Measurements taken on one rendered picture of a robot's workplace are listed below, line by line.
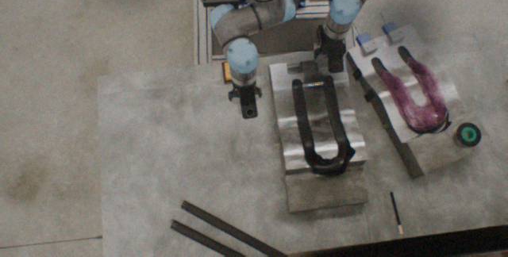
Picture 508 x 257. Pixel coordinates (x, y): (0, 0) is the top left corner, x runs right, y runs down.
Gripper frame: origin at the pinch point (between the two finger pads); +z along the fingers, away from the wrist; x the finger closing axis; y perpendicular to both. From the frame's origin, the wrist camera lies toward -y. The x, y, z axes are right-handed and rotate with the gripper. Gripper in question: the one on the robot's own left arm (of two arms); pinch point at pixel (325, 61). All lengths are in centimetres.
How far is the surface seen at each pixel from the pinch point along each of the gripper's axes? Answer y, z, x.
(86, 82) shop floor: 40, 91, 115
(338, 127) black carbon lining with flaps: -22.9, 1.4, -0.4
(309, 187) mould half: -40.9, 5.2, 11.5
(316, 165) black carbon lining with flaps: -34.2, 3.8, 8.5
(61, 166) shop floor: -6, 91, 129
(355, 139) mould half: -28.2, -1.6, -4.6
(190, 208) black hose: -43, 7, 51
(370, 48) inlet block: 4.1, 3.0, -16.9
